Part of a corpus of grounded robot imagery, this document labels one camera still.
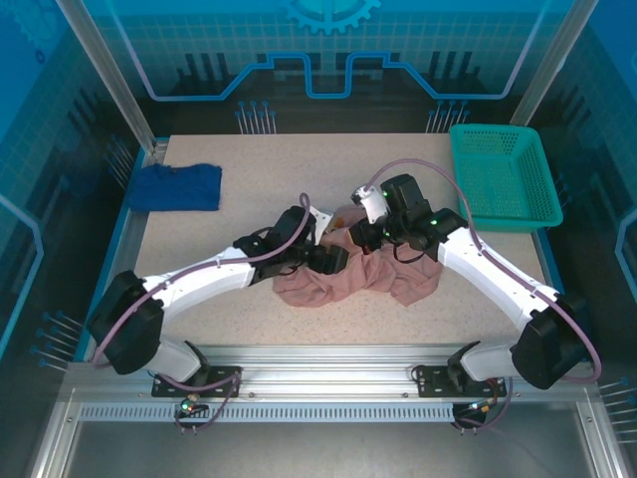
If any pink t-shirt with pixel print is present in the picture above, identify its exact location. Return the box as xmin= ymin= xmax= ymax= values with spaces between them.
xmin=272 ymin=202 xmax=444 ymax=311

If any metal lower tray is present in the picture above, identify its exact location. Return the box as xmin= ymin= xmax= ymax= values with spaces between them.
xmin=27 ymin=387 xmax=631 ymax=478

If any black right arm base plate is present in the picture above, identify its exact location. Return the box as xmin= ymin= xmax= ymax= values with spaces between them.
xmin=412 ymin=362 xmax=509 ymax=398

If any aluminium mounting rail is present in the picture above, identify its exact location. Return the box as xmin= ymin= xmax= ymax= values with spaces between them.
xmin=64 ymin=342 xmax=596 ymax=405

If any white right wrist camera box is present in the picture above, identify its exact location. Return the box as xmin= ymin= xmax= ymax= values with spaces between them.
xmin=350 ymin=183 xmax=390 ymax=225

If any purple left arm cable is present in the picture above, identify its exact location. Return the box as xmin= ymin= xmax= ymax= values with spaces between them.
xmin=92 ymin=192 xmax=313 ymax=434

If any small connector with lit LEDs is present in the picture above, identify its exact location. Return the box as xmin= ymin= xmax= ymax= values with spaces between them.
xmin=173 ymin=390 xmax=210 ymax=417
xmin=455 ymin=397 xmax=501 ymax=417

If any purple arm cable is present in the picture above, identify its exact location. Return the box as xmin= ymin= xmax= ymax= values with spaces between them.
xmin=92 ymin=192 xmax=313 ymax=434
xmin=367 ymin=158 xmax=603 ymax=434

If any folded blue cloth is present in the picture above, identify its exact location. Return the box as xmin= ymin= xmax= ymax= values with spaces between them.
xmin=122 ymin=162 xmax=223 ymax=213

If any green plastic basket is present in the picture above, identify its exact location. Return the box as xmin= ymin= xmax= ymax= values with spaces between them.
xmin=449 ymin=122 xmax=564 ymax=234

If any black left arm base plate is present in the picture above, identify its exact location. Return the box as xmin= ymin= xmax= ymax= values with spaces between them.
xmin=151 ymin=365 xmax=243 ymax=398

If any aluminium frame post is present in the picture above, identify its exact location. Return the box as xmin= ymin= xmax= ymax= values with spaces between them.
xmin=54 ymin=0 xmax=168 ymax=155
xmin=508 ymin=0 xmax=601 ymax=128

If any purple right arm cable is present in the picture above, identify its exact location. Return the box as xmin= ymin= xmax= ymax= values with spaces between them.
xmin=367 ymin=158 xmax=603 ymax=434

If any slotted grey cable duct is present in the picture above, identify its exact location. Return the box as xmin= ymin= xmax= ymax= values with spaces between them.
xmin=78 ymin=403 xmax=457 ymax=424

